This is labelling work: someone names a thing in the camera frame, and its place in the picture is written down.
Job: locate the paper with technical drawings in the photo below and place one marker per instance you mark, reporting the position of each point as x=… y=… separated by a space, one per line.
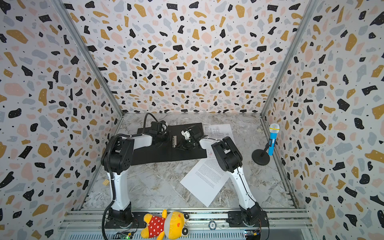
x=215 y=132

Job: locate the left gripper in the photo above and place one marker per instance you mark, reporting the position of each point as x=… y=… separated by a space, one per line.
x=172 y=141

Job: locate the green circuit board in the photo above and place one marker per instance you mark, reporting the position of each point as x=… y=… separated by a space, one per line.
x=124 y=235

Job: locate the blue toy microphone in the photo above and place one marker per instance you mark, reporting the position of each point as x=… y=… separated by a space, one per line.
x=274 y=130

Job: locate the poker chip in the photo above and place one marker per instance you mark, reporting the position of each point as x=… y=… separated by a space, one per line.
x=212 y=225

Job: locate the right circuit board with wires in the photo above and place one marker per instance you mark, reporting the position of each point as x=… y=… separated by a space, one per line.
x=253 y=234

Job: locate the orange folder black inside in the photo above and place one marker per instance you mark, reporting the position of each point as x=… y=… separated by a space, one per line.
x=167 y=152

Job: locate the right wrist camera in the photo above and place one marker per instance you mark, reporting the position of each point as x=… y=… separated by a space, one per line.
x=186 y=134

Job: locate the paper with printed text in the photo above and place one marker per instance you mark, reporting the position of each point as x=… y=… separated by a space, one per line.
x=205 y=180

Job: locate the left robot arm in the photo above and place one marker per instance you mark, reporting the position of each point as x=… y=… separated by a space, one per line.
x=117 y=159

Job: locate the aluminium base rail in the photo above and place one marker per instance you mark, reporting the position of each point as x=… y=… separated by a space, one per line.
x=202 y=224

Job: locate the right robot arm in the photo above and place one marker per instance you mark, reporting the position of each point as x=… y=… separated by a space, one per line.
x=231 y=161

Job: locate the yellow plush toy red dress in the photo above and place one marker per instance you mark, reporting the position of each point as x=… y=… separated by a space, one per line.
x=170 y=225

